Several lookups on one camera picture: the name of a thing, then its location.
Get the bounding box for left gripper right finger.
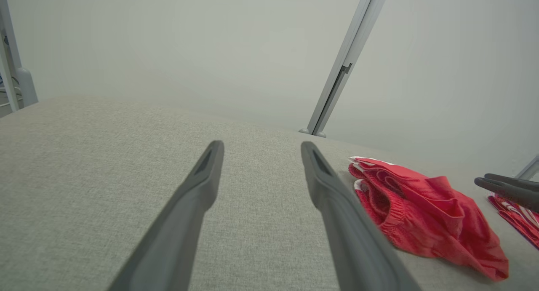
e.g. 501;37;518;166
301;141;422;291

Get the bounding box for grey metal frame post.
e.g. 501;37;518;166
0;0;39;113

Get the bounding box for grey metal bracket frame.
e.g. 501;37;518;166
516;155;539;182

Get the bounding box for red shorts with white panels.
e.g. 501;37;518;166
348;156;510;282

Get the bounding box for red basketball jersey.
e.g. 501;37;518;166
488;193;539;250

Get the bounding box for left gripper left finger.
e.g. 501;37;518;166
107;140;225;291

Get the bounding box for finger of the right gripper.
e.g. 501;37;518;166
484;174;539;192
475;177;539;211

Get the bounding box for grey post with black slot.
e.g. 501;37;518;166
299;0;392;138

